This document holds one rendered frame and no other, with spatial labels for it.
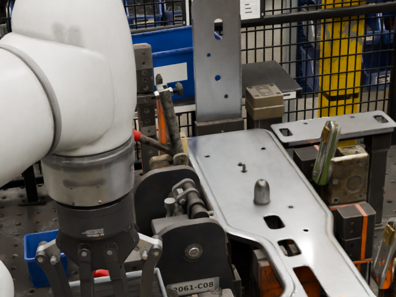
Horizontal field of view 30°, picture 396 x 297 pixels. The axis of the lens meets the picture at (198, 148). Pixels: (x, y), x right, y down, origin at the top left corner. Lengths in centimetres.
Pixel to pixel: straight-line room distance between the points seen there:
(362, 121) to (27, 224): 91
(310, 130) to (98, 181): 112
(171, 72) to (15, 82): 127
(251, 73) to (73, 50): 141
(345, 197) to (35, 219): 87
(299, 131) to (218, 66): 24
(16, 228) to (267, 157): 74
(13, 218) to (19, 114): 151
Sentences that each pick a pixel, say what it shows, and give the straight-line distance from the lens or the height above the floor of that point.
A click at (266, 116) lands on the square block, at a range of 181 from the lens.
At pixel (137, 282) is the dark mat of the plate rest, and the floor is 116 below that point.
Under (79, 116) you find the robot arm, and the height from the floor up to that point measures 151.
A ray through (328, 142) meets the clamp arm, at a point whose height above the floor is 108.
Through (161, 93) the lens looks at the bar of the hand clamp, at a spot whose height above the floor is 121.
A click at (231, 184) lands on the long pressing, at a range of 153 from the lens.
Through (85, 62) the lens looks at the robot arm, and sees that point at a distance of 62.
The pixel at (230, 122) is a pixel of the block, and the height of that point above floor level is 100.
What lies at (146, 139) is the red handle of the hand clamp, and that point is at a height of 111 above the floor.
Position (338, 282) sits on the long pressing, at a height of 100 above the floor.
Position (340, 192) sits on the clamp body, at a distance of 158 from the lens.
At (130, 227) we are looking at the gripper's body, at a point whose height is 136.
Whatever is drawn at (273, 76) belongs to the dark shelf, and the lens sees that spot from 199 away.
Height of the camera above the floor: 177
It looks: 27 degrees down
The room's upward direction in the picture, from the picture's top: 2 degrees counter-clockwise
